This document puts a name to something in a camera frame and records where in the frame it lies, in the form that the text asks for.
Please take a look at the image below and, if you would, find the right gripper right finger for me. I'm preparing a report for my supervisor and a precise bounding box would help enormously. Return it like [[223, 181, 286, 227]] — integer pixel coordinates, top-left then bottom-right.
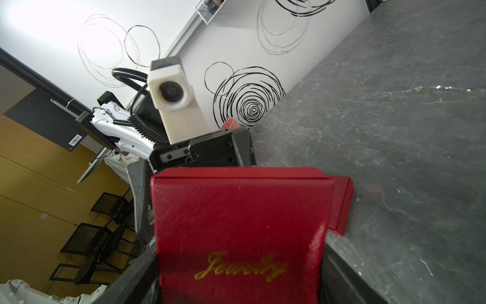
[[320, 244, 387, 304]]

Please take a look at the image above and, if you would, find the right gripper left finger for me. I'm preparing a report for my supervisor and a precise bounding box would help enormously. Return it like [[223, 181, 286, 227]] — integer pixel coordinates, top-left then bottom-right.
[[93, 244, 159, 304]]

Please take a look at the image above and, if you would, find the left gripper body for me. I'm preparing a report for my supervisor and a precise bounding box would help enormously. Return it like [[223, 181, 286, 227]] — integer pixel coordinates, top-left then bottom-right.
[[149, 128, 256, 172]]

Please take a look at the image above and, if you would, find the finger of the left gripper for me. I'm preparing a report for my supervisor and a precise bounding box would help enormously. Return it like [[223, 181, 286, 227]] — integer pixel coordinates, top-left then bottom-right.
[[127, 159, 154, 243]]

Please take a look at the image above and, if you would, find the silver chain necklace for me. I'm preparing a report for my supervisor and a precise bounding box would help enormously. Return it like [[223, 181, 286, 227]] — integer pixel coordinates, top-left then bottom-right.
[[409, 84, 473, 94]]

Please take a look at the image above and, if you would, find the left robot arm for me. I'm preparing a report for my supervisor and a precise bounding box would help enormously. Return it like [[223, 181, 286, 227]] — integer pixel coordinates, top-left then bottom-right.
[[77, 64, 256, 243]]

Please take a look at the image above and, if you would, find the middle red jewelry box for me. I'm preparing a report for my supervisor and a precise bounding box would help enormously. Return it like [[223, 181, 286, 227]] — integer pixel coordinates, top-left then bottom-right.
[[151, 167, 335, 303]]

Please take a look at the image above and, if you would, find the red jewelry box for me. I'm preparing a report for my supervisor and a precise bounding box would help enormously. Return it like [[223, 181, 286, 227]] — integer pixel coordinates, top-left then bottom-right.
[[151, 167, 335, 303], [328, 176, 354, 236]]

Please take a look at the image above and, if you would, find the left red jewelry box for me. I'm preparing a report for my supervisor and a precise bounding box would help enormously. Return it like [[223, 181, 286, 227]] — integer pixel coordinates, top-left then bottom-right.
[[328, 176, 354, 236]]

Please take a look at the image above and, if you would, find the pink plastic cup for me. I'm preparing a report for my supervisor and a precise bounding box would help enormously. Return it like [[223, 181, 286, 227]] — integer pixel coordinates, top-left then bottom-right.
[[220, 118, 240, 130]]

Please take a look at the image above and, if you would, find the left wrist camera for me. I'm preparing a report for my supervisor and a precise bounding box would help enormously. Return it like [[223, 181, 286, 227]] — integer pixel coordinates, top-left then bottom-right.
[[147, 56, 211, 144]]

